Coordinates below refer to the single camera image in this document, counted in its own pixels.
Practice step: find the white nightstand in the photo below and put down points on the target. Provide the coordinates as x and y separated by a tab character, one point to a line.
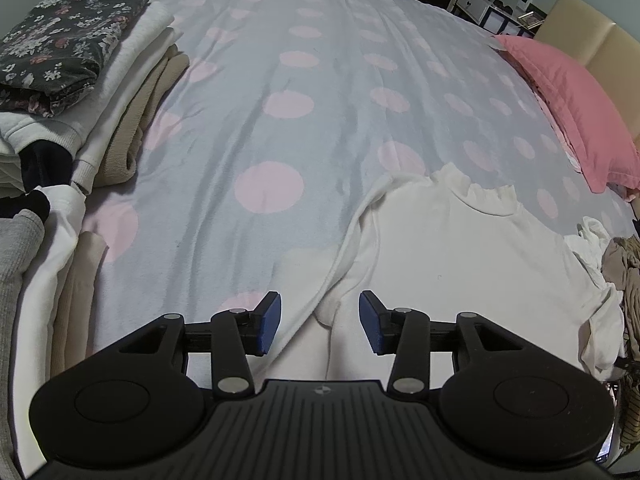
472	2

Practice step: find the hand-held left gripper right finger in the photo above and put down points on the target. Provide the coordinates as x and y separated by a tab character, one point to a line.
370	322

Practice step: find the taupe garment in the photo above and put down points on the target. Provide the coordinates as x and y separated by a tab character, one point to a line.
620	260

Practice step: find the cream padded headboard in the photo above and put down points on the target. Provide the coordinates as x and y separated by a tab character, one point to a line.
615	45

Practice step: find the beige folded garment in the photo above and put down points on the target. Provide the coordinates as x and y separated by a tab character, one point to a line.
145	125

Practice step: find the striped brown garment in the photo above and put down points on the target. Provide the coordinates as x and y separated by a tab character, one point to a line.
634	330

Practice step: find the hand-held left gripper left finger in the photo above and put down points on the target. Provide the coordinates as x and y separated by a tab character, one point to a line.
271	322

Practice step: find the white ruffle-collar top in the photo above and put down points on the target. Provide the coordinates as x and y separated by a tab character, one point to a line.
450	260

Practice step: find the navy folded garment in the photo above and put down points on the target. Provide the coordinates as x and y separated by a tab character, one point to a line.
47	165

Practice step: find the grey ribbed knit garment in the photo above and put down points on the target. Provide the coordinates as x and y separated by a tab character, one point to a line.
20	260

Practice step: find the cream folded garment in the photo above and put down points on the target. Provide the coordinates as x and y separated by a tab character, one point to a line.
85	285

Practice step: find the dark floral folded garment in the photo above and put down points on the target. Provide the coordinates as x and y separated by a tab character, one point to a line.
65	45

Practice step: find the pink pillow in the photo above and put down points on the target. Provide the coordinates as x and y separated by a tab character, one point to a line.
575	100

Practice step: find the white folded sweatshirt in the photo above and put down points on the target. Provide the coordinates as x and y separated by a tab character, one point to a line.
135	60

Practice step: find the small picture frame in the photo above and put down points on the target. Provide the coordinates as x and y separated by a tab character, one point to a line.
529	17

